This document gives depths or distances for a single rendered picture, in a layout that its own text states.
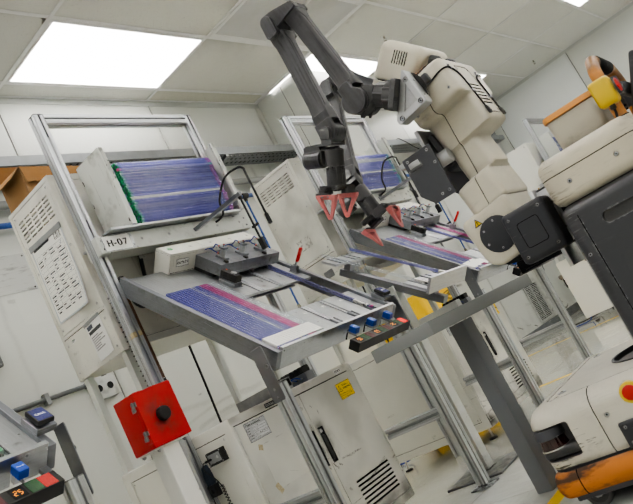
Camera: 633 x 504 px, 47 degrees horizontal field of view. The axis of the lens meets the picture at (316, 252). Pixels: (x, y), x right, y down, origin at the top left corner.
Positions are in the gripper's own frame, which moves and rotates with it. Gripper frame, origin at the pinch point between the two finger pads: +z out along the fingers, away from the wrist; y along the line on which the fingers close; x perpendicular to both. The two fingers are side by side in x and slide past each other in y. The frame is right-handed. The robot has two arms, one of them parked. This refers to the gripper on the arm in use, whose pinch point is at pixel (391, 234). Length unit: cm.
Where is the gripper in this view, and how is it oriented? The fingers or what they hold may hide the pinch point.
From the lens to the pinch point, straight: 238.7
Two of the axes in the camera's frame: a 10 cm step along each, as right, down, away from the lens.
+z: 5.3, 7.8, -3.3
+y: -6.4, 6.2, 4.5
